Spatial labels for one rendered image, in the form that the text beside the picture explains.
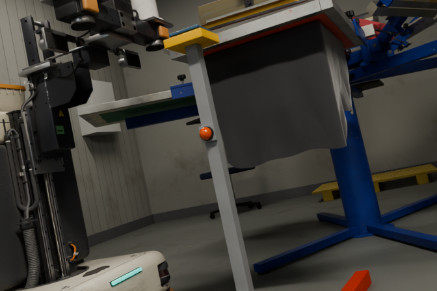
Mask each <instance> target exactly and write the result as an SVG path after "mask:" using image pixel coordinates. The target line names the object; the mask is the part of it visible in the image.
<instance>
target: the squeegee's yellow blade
mask: <svg viewBox="0 0 437 291"><path fill-rule="evenodd" d="M294 1H298V0H285V1H281V2H279V3H275V4H273V5H269V6H265V7H263V8H259V9H256V10H253V11H250V12H246V13H244V14H240V15H238V16H234V17H231V18H228V19H224V20H221V21H218V22H215V23H211V24H209V25H204V26H202V27H205V28H207V29H208V28H211V27H214V26H217V25H221V24H223V23H227V22H230V21H233V20H236V19H240V18H243V17H246V16H250V15H252V14H256V13H258V12H263V11H265V10H268V9H272V8H275V7H278V6H282V5H285V4H288V3H292V2H294Z"/></svg>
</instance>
